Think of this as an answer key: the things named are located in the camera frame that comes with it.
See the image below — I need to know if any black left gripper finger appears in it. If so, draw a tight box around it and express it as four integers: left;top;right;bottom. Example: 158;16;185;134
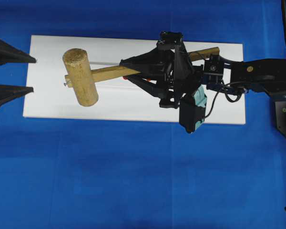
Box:
0;84;34;107
0;39;36;65

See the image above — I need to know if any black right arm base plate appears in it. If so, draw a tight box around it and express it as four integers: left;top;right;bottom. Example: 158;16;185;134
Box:
271;88;286;144

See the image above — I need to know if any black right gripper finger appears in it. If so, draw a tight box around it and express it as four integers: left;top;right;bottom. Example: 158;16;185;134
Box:
126;75;179;108
119;47;174;74

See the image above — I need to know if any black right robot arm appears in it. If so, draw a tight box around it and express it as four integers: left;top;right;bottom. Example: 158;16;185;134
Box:
120;31;286;108

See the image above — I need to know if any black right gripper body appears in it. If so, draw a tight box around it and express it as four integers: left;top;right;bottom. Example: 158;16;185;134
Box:
157;31;204;105

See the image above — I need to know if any blue table cloth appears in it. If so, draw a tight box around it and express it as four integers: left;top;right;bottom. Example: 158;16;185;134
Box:
0;0;286;229

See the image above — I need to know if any wooden mallet hammer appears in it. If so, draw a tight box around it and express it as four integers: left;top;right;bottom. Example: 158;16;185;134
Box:
62;47;219;107

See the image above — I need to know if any black teal wrist camera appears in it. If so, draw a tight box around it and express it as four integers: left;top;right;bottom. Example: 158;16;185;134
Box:
179;86;207;134

